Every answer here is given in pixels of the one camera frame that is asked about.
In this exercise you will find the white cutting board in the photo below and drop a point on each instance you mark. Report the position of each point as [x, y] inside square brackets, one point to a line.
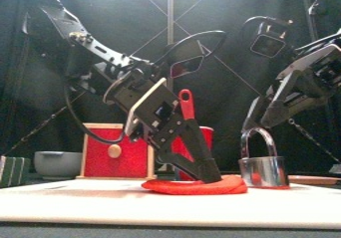
[133, 205]

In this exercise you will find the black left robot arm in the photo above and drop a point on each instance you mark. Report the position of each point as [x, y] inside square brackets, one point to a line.
[58, 13]

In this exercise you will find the dark green striped block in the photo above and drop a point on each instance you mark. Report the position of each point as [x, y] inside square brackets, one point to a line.
[14, 172]

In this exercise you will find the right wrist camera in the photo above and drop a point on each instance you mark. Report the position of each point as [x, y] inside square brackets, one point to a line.
[269, 44]

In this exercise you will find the wooden drawer box red front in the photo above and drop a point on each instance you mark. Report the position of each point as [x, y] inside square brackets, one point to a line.
[102, 164]

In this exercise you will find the pink tray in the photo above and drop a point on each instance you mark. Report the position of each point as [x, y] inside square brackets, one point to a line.
[315, 180]

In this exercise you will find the red toy utensil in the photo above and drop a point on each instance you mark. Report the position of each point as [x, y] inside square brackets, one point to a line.
[186, 107]

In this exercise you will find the metal frame pole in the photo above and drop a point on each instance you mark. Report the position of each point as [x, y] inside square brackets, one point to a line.
[170, 3]

